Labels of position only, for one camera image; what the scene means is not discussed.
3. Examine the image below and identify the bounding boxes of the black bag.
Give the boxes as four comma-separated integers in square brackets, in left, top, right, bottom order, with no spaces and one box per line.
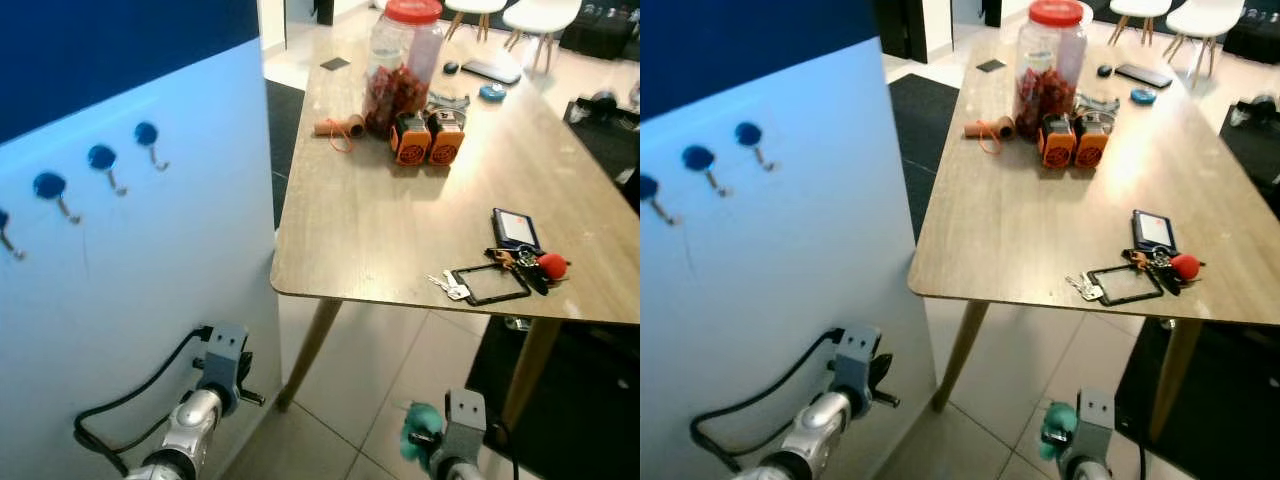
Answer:
[1218,94,1280,221]
[562,90,641,213]

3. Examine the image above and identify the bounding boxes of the orange and black device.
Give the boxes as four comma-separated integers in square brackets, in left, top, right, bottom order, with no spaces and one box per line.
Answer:
[1072,110,1115,170]
[1036,114,1079,170]
[389,112,433,168]
[427,109,468,167]

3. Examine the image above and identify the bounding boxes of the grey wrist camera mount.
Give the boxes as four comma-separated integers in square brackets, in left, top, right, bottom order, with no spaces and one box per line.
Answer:
[193,322,251,417]
[1072,389,1117,463]
[441,389,489,463]
[826,324,885,418]

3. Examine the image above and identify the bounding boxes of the black floor mat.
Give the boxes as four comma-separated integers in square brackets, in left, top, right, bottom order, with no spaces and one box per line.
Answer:
[465,318,641,480]
[1113,318,1280,480]

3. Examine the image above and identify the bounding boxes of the brown cardboard roll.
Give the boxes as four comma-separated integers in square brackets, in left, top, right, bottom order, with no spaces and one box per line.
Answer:
[313,114,367,154]
[962,116,1017,156]

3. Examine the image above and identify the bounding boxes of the black sofa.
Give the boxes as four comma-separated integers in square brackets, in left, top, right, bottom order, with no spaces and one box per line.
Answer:
[558,0,641,63]
[1222,0,1280,67]

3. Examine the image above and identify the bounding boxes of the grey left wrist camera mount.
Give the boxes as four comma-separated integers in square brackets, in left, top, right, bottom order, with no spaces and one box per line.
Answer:
[826,324,885,418]
[193,322,251,417]

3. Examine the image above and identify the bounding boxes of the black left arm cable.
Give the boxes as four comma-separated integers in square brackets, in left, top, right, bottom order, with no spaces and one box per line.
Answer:
[689,328,843,474]
[72,326,215,477]

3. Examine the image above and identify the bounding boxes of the white chair with wooden legs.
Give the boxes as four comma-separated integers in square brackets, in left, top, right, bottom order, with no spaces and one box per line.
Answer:
[1164,0,1243,89]
[443,0,508,44]
[501,0,583,75]
[1108,0,1173,47]

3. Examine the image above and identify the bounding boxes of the blue card holder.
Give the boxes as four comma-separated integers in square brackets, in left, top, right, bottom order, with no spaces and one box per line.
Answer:
[491,207,544,253]
[1131,209,1179,254]

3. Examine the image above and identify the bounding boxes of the black frame badge holder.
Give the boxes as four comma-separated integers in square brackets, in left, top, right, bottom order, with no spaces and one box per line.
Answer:
[447,262,533,307]
[1086,263,1165,307]

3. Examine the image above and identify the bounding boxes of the silver keys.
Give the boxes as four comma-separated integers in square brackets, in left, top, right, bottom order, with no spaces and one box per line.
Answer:
[1064,273,1107,303]
[427,272,473,302]

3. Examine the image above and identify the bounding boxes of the teal plush keychain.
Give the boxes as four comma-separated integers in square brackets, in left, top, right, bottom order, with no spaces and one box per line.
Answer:
[1038,400,1079,463]
[399,399,447,473]

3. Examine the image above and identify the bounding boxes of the white board with blue top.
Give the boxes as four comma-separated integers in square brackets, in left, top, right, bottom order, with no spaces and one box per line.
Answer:
[0,0,283,480]
[640,0,938,480]

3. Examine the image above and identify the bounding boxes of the wooden table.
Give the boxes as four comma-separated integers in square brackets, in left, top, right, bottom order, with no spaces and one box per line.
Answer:
[908,35,1280,443]
[270,25,641,433]

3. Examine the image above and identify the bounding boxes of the dark floor rug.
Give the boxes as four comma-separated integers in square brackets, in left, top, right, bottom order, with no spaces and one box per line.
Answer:
[887,72,963,244]
[264,78,308,232]

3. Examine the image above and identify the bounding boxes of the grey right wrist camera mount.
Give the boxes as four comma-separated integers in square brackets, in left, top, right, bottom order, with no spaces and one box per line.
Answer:
[1072,389,1117,463]
[441,389,489,463]

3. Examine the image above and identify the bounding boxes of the blue wall hook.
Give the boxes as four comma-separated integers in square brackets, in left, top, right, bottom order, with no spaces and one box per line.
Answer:
[87,144,129,197]
[682,145,728,198]
[640,174,683,227]
[734,121,777,173]
[134,121,170,173]
[0,208,27,263]
[32,171,83,225]

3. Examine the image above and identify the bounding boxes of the key bunch with red ball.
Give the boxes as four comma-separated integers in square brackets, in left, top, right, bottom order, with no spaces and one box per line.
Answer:
[1122,247,1207,297]
[486,245,574,297]

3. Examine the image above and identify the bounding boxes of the clear jar with red lid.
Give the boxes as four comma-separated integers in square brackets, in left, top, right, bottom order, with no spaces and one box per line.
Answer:
[362,0,445,140]
[1012,0,1089,142]

